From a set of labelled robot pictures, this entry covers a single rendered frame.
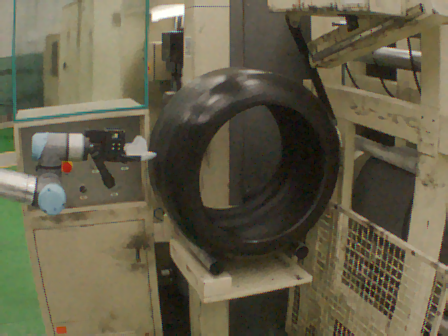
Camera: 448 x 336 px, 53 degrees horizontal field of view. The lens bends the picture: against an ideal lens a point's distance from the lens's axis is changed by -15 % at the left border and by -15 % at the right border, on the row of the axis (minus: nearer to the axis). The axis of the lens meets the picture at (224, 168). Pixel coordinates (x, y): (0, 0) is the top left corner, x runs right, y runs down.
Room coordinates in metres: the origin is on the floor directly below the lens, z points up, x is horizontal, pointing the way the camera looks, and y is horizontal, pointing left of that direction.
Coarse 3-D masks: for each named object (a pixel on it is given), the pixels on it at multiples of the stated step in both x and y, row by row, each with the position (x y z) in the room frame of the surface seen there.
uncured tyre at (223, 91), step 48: (192, 96) 1.38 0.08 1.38; (240, 96) 1.34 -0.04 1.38; (288, 96) 1.39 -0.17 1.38; (192, 144) 1.30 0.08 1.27; (288, 144) 1.69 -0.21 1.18; (336, 144) 1.46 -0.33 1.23; (192, 192) 1.29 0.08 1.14; (288, 192) 1.67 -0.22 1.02; (192, 240) 1.33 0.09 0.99; (240, 240) 1.34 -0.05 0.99; (288, 240) 1.40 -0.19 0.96
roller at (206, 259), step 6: (180, 234) 1.59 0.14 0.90; (186, 240) 1.53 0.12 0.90; (192, 246) 1.47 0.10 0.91; (198, 252) 1.42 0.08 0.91; (204, 252) 1.40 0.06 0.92; (204, 258) 1.37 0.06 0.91; (210, 258) 1.36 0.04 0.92; (216, 258) 1.35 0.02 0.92; (204, 264) 1.37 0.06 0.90; (210, 264) 1.33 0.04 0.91; (216, 264) 1.32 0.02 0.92; (222, 264) 1.33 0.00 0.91; (210, 270) 1.32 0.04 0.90; (216, 270) 1.32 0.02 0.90; (222, 270) 1.33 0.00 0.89
